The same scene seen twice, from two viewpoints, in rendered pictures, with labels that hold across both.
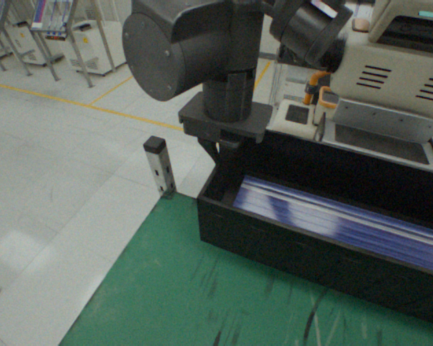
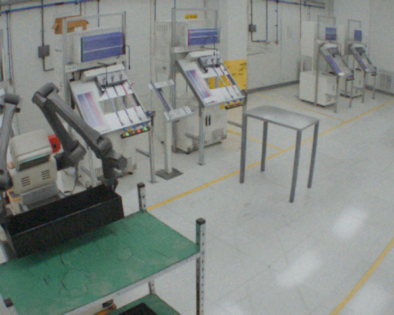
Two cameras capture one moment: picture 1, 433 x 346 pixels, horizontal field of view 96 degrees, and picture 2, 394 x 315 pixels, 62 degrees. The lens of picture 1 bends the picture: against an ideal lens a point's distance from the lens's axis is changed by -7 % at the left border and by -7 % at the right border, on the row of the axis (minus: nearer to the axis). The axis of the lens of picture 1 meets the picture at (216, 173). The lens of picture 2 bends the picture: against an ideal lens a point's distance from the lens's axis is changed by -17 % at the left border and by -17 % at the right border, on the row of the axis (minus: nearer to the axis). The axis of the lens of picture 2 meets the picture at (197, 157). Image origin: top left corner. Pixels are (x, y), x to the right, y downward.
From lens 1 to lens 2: 1.34 m
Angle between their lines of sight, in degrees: 56
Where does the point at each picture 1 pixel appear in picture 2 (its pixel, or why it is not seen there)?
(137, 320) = (21, 293)
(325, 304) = (62, 255)
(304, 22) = not seen: outside the picture
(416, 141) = (54, 193)
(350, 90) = (21, 189)
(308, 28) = not seen: hidden behind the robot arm
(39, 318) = not seen: outside the picture
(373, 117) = (35, 194)
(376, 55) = (21, 174)
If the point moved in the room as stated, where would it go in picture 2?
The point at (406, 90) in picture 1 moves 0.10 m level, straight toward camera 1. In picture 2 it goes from (38, 179) to (37, 188)
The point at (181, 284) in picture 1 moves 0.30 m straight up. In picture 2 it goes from (23, 279) to (3, 220)
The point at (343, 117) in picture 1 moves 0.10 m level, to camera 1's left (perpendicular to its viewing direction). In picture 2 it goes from (26, 201) to (13, 209)
